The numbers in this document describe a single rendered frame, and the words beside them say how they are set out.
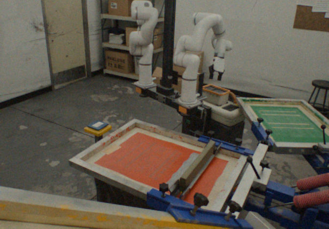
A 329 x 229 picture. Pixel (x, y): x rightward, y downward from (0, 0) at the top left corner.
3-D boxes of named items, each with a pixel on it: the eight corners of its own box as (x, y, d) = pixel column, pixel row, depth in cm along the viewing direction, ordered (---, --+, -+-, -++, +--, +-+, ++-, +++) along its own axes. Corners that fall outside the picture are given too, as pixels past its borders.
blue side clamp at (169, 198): (146, 204, 122) (146, 192, 119) (152, 198, 126) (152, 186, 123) (210, 233, 109) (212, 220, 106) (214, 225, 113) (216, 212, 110)
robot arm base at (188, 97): (190, 95, 193) (191, 73, 187) (203, 100, 185) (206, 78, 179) (174, 100, 184) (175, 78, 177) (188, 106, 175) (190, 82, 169)
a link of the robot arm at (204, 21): (213, 8, 163) (186, 5, 174) (194, 69, 165) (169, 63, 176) (222, 17, 175) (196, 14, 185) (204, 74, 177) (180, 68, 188)
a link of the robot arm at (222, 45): (222, 41, 210) (234, 42, 205) (220, 55, 210) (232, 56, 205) (215, 36, 197) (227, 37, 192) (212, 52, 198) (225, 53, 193)
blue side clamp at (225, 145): (196, 148, 167) (197, 138, 164) (199, 144, 171) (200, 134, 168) (246, 164, 154) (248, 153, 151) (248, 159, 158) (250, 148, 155)
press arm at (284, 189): (250, 191, 125) (252, 182, 123) (253, 184, 130) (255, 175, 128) (291, 205, 118) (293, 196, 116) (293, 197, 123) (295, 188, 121)
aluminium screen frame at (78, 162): (69, 166, 144) (68, 160, 142) (134, 123, 191) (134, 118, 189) (212, 230, 109) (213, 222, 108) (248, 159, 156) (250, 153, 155)
